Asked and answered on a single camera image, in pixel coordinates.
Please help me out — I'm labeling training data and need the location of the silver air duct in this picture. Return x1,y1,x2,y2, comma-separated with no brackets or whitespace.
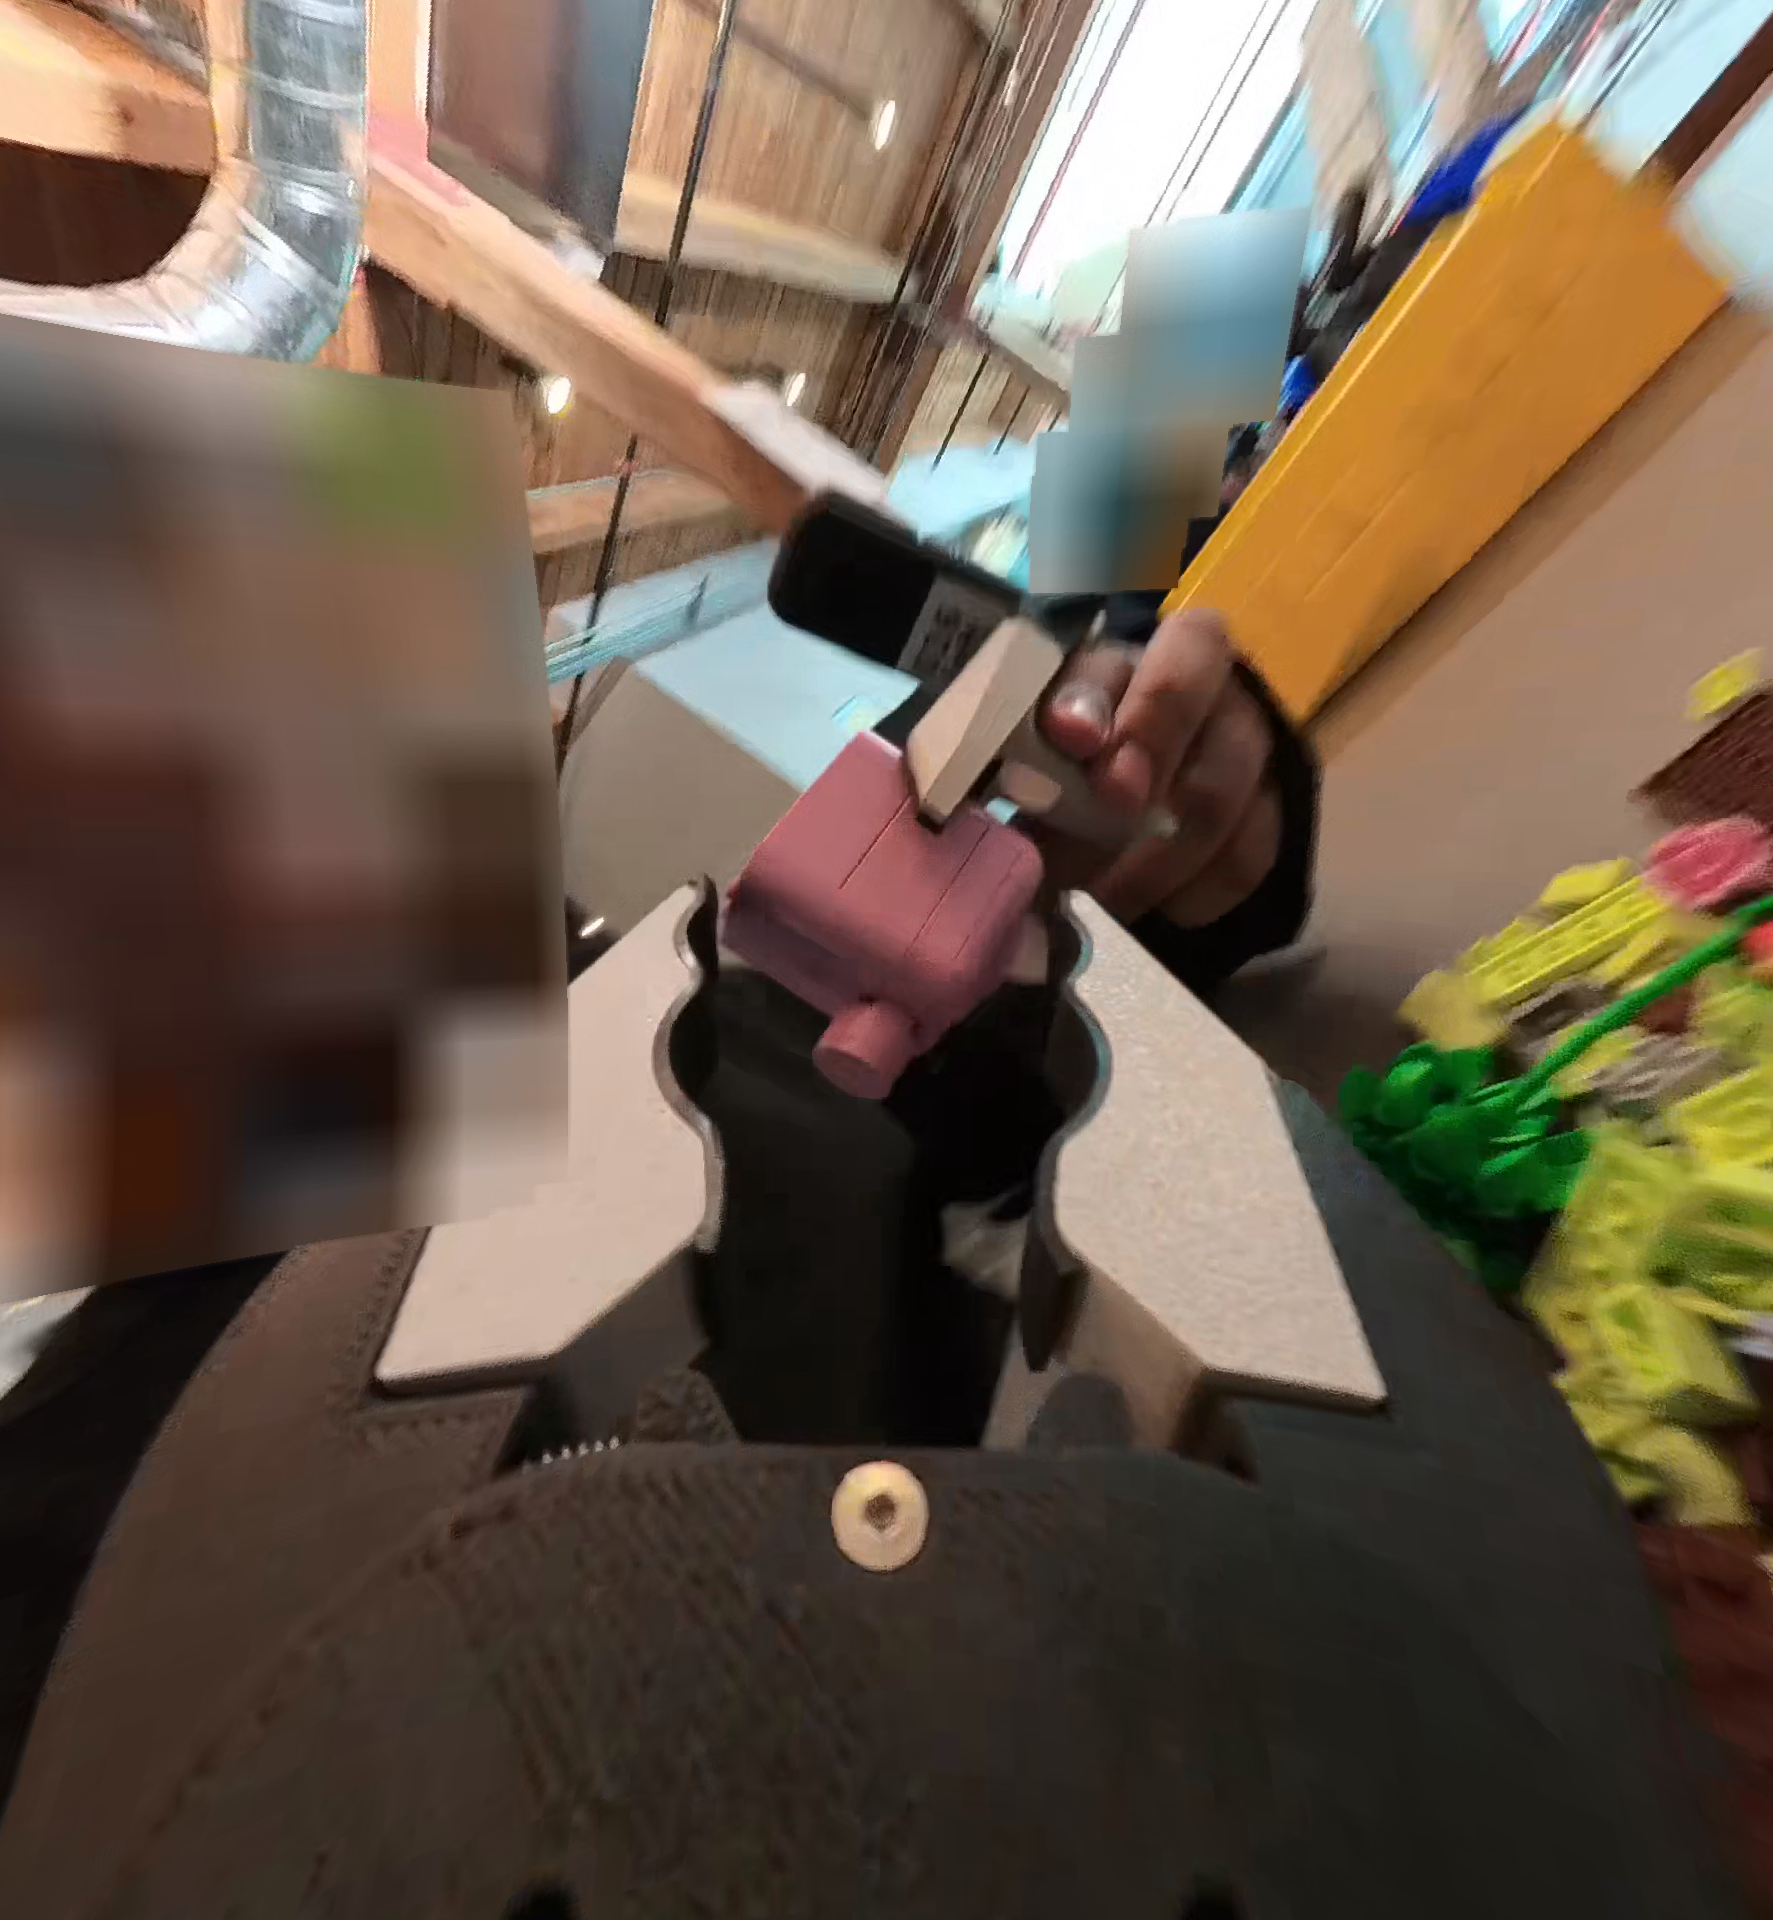
0,0,372,362

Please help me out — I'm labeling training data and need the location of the long brown brick plate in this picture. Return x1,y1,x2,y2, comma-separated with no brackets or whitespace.
1638,692,1773,860

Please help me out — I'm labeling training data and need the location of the pink toy cube block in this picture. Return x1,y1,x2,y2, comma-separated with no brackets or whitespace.
721,732,1051,1051

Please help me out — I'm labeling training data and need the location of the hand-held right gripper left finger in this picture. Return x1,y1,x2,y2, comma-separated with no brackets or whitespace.
377,875,727,1397

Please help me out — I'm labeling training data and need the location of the pile of toy bricks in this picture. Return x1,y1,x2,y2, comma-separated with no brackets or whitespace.
1342,815,1773,1757

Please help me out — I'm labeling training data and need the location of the person's left hand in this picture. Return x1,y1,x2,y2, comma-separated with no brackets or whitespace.
1043,612,1288,936

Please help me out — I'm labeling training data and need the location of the wooden ceiling beam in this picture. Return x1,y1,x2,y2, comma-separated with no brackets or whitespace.
361,150,889,527

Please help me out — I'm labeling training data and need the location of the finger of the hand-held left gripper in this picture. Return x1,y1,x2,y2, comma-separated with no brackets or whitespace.
904,613,1071,829

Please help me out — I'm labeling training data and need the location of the green toy plant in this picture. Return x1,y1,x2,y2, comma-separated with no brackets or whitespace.
1342,861,1773,1292

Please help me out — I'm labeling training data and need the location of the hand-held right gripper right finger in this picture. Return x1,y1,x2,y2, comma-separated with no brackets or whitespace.
1019,892,1393,1449

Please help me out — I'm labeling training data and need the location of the yellow plastic bin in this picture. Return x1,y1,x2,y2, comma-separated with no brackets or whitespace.
1163,119,1735,725

